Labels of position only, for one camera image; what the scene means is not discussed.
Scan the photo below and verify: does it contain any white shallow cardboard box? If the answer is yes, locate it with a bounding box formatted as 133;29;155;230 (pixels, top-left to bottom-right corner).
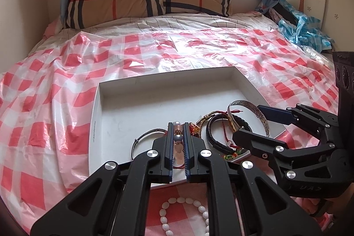
87;66;287;190

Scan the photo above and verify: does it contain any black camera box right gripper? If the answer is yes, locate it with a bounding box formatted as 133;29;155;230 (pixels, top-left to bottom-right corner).
332;52;353;116

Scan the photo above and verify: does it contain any blue white plastic bag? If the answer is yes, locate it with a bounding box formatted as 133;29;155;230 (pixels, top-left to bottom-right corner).
278;0;334;53

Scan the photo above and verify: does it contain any thin silver bangle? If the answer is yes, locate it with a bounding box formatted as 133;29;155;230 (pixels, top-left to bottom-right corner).
130;128;167;160

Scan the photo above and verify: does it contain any white pearl bead bracelet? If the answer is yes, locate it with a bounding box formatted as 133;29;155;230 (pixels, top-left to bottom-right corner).
158;120;210;236

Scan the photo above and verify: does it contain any wide engraved silver bangle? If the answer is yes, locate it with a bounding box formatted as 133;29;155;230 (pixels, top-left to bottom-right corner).
227;99;271;137

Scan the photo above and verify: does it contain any black braided leather bracelet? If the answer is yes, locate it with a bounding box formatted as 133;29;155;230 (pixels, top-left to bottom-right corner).
206;113;254;159

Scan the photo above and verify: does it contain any striped white bed sheet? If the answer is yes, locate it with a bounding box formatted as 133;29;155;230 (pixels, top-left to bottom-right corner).
30;12;277;54

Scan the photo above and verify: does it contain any red agate bead bracelet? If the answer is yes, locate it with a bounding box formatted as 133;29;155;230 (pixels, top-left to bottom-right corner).
189;123;201;138

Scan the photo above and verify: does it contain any gold woven cord bracelet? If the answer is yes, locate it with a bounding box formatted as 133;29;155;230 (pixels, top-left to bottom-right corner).
196;109;229;126

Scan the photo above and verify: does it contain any person right hand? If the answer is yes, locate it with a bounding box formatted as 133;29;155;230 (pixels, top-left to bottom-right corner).
310;195;353;220

